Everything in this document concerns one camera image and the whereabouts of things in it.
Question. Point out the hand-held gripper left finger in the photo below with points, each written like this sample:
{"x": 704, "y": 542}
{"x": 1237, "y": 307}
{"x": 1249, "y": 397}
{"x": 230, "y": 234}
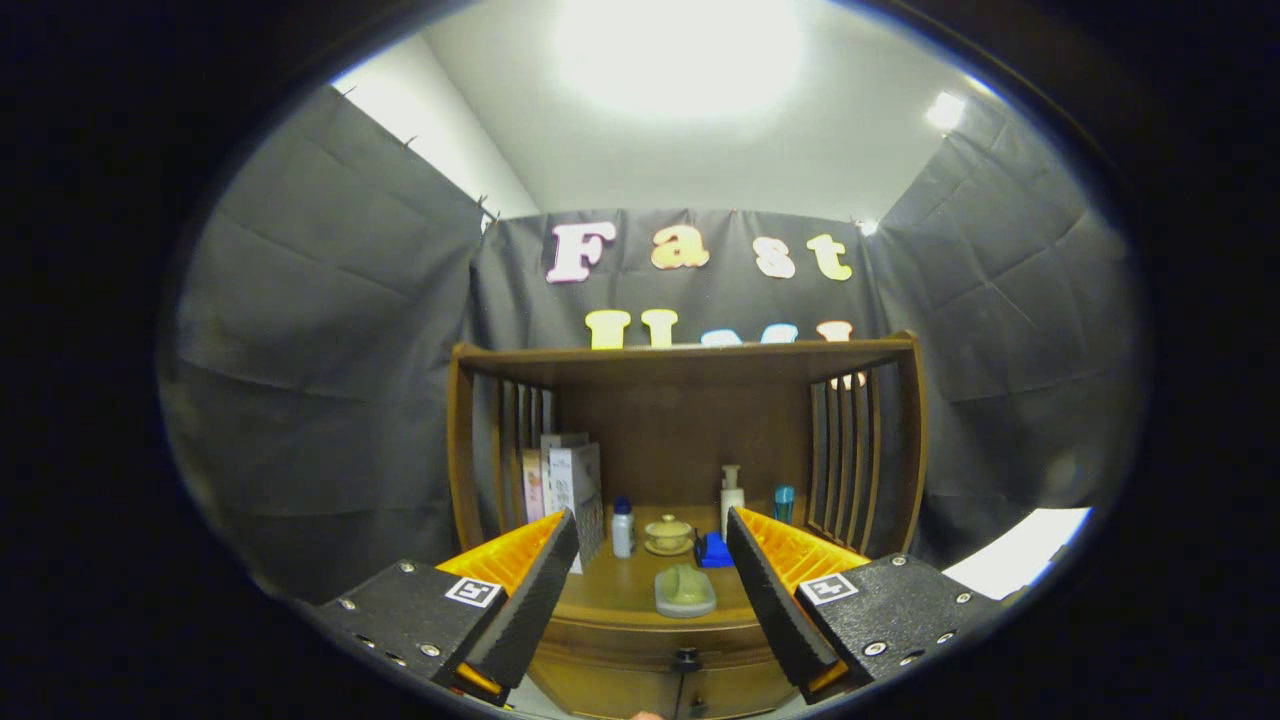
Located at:
{"x": 525, "y": 600}

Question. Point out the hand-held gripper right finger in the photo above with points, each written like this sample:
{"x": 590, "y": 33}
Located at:
{"x": 775, "y": 600}

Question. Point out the green scrubbing brush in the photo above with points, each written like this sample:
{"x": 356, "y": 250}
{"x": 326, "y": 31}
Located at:
{"x": 685, "y": 595}

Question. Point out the wooden drawer with black knob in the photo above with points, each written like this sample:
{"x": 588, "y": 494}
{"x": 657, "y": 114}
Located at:
{"x": 620, "y": 695}

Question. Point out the wooden countertop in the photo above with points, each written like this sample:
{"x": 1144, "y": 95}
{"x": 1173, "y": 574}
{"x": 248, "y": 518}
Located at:
{"x": 620, "y": 600}

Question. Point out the brown wooden cabinet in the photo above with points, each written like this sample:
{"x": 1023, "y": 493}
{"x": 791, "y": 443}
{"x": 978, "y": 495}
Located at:
{"x": 680, "y": 420}

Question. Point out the white side cabinet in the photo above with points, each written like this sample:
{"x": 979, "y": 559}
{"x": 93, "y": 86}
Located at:
{"x": 1015, "y": 555}

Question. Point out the folded blue cloth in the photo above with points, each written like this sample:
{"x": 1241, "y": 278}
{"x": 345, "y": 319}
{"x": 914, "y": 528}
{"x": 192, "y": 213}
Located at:
{"x": 712, "y": 552}

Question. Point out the clear blue bottle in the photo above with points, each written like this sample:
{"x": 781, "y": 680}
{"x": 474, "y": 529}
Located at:
{"x": 784, "y": 505}

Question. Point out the white pump bottle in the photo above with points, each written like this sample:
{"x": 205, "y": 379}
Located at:
{"x": 732, "y": 500}

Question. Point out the pink book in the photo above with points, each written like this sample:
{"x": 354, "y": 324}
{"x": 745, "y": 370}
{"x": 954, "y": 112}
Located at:
{"x": 533, "y": 490}

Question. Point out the small white blue-capped bottle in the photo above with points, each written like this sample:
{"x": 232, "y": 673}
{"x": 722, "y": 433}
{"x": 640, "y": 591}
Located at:
{"x": 622, "y": 530}

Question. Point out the beige lidded teacup with saucer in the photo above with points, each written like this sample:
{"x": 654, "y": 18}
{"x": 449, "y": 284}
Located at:
{"x": 668, "y": 535}

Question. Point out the thick white book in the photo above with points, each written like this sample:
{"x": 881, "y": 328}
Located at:
{"x": 575, "y": 480}

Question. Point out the small ceiling spotlight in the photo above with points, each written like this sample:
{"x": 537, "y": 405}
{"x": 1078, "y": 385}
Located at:
{"x": 946, "y": 110}

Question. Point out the large ceiling light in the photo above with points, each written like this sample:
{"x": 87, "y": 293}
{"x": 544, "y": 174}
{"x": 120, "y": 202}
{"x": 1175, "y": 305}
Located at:
{"x": 680, "y": 50}

